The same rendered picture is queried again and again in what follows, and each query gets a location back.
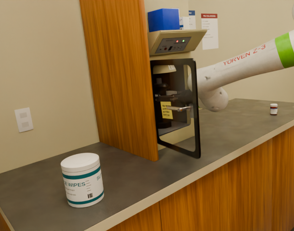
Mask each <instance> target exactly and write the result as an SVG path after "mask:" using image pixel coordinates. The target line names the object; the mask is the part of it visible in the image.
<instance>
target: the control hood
mask: <svg viewBox="0 0 294 231"><path fill-rule="evenodd" d="M206 32H207V29H184V30H160V31H155V32H149V33H147V39H148V49H149V56H151V55H162V54H171V53H179V52H188V51H194V50H195V49H196V48H197V46H198V44H199V43H200V41H201V40H202V38H203V37H204V35H205V34H206ZM181 37H191V39H190V40H189V42H188V44H187V45H186V47H185V49H184V50H183V51H176V52H167V53H158V54H155V52H156V50H157V48H158V47H159V45H160V43H161V41H162V39H166V38H181Z"/></svg>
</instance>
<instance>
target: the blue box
mask: <svg viewBox="0 0 294 231"><path fill-rule="evenodd" d="M148 24H149V32H155V31H160V30H180V22H179V9H169V8H162V9H158V10H154V11H150V12H148Z"/></svg>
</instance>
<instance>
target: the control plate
mask: <svg viewBox="0 0 294 231"><path fill-rule="evenodd" d="M190 39H191V37H181V38H163V39H162V41H161V43H160V45H159V47H158V48H157V50H156V52H155V54H158V53H167V52H176V51H183V50H184V49H185V47H186V45H187V44H188V42H189V40H190ZM177 40H178V42H176V41H177ZM183 40H184V42H183ZM170 46H172V49H171V50H169V48H170ZM181 46H182V48H181ZM174 47H175V48H174ZM178 47H179V48H178ZM161 48H162V49H161ZM165 48H167V49H166V50H164V49H165ZM160 49H161V50H160Z"/></svg>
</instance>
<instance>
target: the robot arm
mask: <svg viewBox="0 0 294 231"><path fill-rule="evenodd" d="M292 17H293V19H294V4H293V7H292ZM293 66H294V30H292V31H290V32H287V33H285V34H283V35H281V36H279V37H277V38H274V39H272V40H270V41H268V42H266V43H264V44H262V45H260V46H258V47H256V48H254V49H251V50H249V51H247V52H245V53H242V54H240V55H238V56H235V57H233V58H230V59H227V60H224V61H222V62H219V63H217V64H214V65H211V66H206V67H203V68H199V69H197V70H196V73H197V91H198V108H202V109H207V110H209V111H213V112H219V111H222V110H223V109H224V108H225V107H226V106H227V104H228V102H229V97H228V94H227V93H226V91H225V90H224V89H223V88H222V86H225V85H227V84H230V83H233V82H236V81H238V80H242V79H245V78H248V77H252V76H256V75H260V74H263V73H268V72H273V71H278V70H281V69H285V68H289V67H293Z"/></svg>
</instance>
